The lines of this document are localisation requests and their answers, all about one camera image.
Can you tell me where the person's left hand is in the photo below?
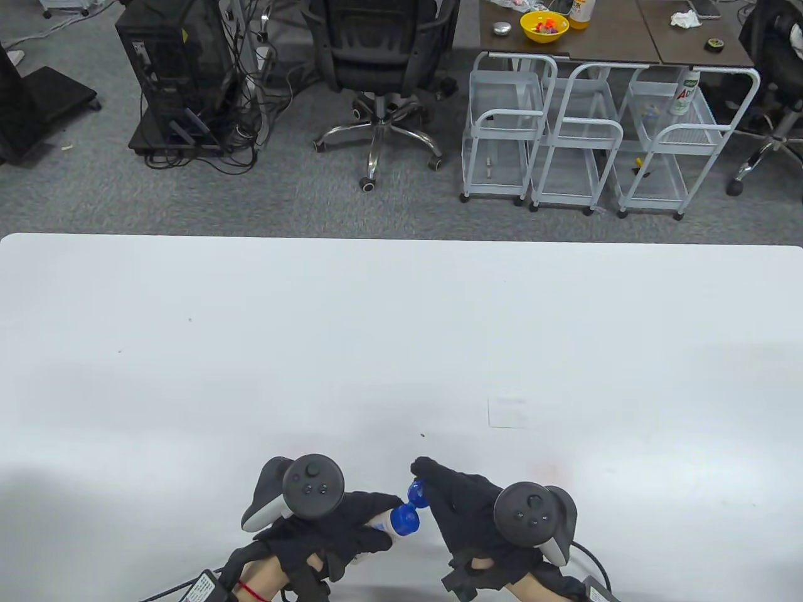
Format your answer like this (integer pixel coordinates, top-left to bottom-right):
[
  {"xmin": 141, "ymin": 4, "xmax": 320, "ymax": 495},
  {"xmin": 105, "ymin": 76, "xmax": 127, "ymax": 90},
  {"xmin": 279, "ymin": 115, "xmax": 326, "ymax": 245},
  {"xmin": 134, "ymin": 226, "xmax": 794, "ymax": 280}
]
[{"xmin": 254, "ymin": 492, "xmax": 402, "ymax": 602}]

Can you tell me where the person's right hand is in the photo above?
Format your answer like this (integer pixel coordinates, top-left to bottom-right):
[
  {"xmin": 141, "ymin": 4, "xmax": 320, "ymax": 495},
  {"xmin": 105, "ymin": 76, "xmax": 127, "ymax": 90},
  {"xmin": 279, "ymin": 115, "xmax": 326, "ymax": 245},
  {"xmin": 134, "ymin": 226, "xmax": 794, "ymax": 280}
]
[{"xmin": 411, "ymin": 457, "xmax": 568, "ymax": 595}]

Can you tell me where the white hand cream tube blue cap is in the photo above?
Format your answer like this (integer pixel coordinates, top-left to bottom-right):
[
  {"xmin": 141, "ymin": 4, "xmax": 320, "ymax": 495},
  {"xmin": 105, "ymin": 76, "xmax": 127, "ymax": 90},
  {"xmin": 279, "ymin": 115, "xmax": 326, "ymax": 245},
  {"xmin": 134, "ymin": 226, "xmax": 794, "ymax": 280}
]
[{"xmin": 354, "ymin": 480, "xmax": 428, "ymax": 562}]

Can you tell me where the white cotton pad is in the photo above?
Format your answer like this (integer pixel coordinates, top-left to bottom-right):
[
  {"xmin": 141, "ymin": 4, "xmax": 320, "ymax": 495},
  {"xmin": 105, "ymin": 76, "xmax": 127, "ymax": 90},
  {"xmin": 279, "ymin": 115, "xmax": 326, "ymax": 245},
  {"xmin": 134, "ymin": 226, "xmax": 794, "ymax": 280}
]
[{"xmin": 488, "ymin": 397, "xmax": 526, "ymax": 429}]

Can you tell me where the person's left forearm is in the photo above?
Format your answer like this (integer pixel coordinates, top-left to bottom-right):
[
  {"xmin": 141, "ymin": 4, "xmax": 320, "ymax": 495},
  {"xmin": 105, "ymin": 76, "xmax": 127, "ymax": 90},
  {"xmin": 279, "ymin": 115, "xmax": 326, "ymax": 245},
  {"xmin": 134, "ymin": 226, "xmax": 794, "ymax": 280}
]
[{"xmin": 238, "ymin": 557, "xmax": 290, "ymax": 602}]

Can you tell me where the person's right forearm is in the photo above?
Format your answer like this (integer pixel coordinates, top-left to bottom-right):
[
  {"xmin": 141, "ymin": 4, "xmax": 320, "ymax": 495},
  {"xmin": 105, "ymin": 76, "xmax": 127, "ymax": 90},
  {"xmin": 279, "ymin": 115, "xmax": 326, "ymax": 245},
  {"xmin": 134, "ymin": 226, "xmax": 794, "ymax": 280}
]
[{"xmin": 502, "ymin": 574, "xmax": 565, "ymax": 602}]

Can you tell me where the grey black left hand controller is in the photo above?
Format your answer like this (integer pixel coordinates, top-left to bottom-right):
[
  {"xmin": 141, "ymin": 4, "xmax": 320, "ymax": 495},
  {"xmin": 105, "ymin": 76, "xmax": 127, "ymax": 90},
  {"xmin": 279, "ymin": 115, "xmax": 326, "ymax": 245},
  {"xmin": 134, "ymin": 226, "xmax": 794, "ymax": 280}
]
[{"xmin": 242, "ymin": 454, "xmax": 345, "ymax": 534}]

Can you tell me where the grey black hand controller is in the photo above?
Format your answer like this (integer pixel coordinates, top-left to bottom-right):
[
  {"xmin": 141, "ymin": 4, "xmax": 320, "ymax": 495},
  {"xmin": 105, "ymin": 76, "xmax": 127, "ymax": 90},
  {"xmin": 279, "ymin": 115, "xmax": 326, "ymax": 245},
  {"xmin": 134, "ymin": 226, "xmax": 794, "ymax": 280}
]
[
  {"xmin": 494, "ymin": 482, "xmax": 578, "ymax": 568},
  {"xmin": 242, "ymin": 454, "xmax": 345, "ymax": 534}
]

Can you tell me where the grey black right hand controller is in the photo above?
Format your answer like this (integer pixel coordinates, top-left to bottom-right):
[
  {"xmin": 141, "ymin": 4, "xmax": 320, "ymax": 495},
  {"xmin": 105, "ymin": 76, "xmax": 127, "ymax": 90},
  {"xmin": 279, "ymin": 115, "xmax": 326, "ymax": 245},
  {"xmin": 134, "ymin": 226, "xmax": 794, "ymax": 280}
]
[{"xmin": 494, "ymin": 482, "xmax": 578, "ymax": 568}]

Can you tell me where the black mesh office chair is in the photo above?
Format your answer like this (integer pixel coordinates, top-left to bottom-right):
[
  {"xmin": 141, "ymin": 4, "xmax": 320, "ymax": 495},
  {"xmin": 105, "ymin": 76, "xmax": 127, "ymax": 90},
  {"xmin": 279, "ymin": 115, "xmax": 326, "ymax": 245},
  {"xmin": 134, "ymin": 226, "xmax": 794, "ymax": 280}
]
[{"xmin": 301, "ymin": 0, "xmax": 462, "ymax": 192}]

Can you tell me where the white bottle green cap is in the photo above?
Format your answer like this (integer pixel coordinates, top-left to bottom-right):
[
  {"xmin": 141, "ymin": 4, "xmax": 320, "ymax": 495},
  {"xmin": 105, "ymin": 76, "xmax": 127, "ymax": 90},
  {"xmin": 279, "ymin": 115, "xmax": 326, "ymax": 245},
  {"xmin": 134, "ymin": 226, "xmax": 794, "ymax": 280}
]
[{"xmin": 669, "ymin": 69, "xmax": 701, "ymax": 117}]

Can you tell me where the yellow bowl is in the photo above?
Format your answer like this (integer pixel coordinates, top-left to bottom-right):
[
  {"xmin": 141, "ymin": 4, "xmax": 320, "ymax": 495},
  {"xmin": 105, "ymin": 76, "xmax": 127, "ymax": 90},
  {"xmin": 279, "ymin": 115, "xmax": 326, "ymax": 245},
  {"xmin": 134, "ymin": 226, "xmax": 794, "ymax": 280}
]
[{"xmin": 519, "ymin": 11, "xmax": 570, "ymax": 44}]

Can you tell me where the black computer tower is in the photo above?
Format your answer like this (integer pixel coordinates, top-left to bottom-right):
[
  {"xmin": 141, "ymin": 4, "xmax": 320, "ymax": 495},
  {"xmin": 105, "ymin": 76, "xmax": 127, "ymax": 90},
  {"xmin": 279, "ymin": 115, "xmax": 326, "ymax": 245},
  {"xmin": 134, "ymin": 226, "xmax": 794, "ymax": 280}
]
[{"xmin": 115, "ymin": 0, "xmax": 236, "ymax": 152}]

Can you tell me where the brown wooden table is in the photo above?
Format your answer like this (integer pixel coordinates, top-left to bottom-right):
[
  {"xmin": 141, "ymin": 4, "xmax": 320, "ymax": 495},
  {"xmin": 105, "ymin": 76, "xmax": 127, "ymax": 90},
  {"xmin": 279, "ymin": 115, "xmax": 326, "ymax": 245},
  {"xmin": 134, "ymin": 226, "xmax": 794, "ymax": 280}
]
[
  {"xmin": 480, "ymin": 0, "xmax": 662, "ymax": 63},
  {"xmin": 637, "ymin": 0, "xmax": 753, "ymax": 68}
]

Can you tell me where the black monitor stand base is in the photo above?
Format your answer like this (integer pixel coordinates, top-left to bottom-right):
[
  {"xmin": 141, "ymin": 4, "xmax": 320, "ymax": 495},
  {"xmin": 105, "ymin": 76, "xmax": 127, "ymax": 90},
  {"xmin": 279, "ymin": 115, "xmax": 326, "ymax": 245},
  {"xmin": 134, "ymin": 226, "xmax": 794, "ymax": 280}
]
[{"xmin": 0, "ymin": 47, "xmax": 101, "ymax": 165}]

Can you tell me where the black swivel chair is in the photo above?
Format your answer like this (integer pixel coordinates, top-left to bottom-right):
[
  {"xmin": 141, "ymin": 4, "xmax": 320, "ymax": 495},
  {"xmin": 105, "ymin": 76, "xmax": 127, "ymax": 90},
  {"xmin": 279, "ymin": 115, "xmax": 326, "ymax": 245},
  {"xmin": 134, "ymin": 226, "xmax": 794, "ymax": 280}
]
[{"xmin": 728, "ymin": 0, "xmax": 803, "ymax": 198}]

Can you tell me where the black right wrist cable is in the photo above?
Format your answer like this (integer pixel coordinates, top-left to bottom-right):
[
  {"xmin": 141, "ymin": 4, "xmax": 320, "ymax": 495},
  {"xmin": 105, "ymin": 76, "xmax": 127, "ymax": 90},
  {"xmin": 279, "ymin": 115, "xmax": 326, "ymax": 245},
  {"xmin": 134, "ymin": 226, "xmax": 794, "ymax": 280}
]
[{"xmin": 568, "ymin": 542, "xmax": 612, "ymax": 590}]

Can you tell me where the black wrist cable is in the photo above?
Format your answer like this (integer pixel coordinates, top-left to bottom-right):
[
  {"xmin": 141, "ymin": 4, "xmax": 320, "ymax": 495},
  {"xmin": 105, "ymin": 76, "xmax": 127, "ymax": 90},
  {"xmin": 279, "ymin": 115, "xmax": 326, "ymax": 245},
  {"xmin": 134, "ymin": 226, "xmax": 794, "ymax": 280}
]
[
  {"xmin": 568, "ymin": 542, "xmax": 612, "ymax": 590},
  {"xmin": 138, "ymin": 580, "xmax": 208, "ymax": 602}
]

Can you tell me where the black left wrist camera module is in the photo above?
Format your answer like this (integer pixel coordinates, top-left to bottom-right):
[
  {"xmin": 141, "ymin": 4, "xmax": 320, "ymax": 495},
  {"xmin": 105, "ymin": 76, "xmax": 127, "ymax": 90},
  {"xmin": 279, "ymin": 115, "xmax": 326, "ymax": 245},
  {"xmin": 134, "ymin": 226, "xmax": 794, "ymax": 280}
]
[{"xmin": 182, "ymin": 569, "xmax": 239, "ymax": 602}]

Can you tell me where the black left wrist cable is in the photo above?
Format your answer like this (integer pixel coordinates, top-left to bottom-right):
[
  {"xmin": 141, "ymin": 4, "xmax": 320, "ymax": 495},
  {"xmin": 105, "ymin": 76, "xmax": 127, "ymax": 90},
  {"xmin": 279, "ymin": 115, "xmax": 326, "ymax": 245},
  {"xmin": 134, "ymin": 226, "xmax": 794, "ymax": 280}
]
[{"xmin": 138, "ymin": 580, "xmax": 208, "ymax": 602}]

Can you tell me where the white wire trolley cart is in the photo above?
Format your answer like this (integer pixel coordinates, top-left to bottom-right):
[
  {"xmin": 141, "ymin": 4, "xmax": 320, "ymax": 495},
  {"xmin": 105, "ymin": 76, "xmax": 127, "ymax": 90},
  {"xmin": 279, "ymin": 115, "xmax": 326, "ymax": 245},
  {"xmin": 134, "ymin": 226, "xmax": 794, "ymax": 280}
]
[
  {"xmin": 460, "ymin": 51, "xmax": 559, "ymax": 206},
  {"xmin": 530, "ymin": 61, "xmax": 625, "ymax": 216},
  {"xmin": 617, "ymin": 66, "xmax": 762, "ymax": 220}
]

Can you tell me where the tangle of black cables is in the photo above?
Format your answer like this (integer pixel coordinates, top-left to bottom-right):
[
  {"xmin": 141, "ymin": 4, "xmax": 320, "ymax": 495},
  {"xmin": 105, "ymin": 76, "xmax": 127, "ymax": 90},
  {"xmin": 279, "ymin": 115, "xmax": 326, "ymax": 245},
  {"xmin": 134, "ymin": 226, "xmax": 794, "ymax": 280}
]
[{"xmin": 144, "ymin": 0, "xmax": 314, "ymax": 176}]

